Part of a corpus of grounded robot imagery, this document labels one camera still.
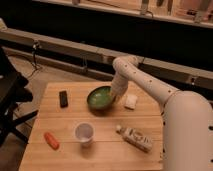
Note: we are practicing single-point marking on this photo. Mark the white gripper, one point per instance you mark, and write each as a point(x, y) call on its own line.
point(119, 87)

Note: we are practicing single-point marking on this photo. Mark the green ceramic bowl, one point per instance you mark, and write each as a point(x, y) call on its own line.
point(100, 98)

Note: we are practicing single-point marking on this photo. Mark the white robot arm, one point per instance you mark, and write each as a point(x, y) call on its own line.
point(187, 117)

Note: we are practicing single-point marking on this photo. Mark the white folded cloth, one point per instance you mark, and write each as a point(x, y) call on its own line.
point(131, 101)

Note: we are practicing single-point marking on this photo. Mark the white plastic bottle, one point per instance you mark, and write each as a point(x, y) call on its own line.
point(136, 138)

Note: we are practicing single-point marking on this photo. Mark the black rectangular block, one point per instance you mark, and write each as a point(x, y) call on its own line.
point(63, 99)

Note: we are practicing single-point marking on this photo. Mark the clear plastic cup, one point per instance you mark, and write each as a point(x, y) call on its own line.
point(84, 133)

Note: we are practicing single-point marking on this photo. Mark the wooden table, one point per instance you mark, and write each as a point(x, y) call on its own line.
point(108, 151)

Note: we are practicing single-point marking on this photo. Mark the orange carrot toy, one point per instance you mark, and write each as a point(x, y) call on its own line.
point(51, 141)

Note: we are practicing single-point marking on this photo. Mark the black chair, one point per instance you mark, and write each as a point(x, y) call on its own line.
point(12, 90)

